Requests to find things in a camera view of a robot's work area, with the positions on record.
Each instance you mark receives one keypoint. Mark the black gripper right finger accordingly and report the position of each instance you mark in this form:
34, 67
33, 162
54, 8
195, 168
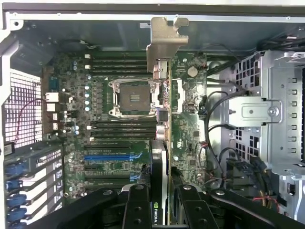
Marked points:
197, 214

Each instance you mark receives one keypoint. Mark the CPU socket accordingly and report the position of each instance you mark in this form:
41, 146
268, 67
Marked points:
133, 97

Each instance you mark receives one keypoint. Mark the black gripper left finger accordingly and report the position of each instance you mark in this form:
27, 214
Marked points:
138, 207

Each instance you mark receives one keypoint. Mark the silver drive cage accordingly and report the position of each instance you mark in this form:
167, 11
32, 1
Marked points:
274, 83

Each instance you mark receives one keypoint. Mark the blue expansion slot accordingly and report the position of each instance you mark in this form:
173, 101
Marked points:
107, 158

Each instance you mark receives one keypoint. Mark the coin cell battery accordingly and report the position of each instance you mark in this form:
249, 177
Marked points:
192, 71

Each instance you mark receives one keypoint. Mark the open grey PC case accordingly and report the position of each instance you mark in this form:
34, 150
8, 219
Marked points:
214, 31

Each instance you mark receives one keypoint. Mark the green motherboard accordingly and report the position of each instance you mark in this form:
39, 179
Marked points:
186, 133

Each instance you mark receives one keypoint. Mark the metal socket cover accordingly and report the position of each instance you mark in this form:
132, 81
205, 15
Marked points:
178, 95

